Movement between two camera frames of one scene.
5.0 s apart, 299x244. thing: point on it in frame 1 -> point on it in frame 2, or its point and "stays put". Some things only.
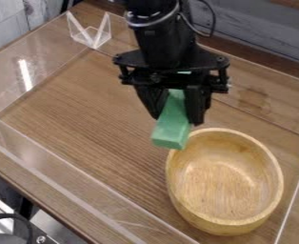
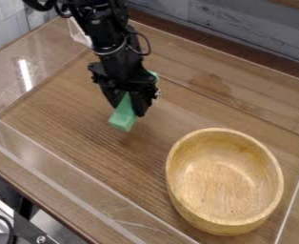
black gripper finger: [197, 96] -> [142, 100]
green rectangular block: [173, 132] -> [122, 117]
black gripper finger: [153, 97] -> [115, 94]
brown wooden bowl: [224, 181] stays put
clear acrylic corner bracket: [90, 35] stays put
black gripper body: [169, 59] -> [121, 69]
